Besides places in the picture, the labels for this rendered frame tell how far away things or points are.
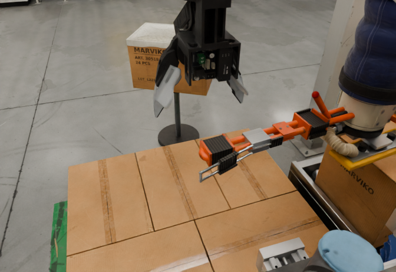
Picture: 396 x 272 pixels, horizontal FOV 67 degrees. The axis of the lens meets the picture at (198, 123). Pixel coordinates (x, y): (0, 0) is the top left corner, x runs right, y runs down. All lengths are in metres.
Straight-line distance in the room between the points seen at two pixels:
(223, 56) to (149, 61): 1.91
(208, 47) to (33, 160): 2.70
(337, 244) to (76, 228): 1.24
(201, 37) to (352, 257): 0.50
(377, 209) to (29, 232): 2.10
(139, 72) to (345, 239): 1.96
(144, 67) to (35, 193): 1.29
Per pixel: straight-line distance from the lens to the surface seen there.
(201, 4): 0.37
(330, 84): 2.55
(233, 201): 1.63
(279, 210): 1.64
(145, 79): 2.38
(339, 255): 0.67
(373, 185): 1.46
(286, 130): 1.00
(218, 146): 0.88
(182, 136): 2.84
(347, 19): 2.37
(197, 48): 0.38
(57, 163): 2.88
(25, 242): 2.41
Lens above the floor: 1.80
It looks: 36 degrees down
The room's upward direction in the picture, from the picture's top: straight up
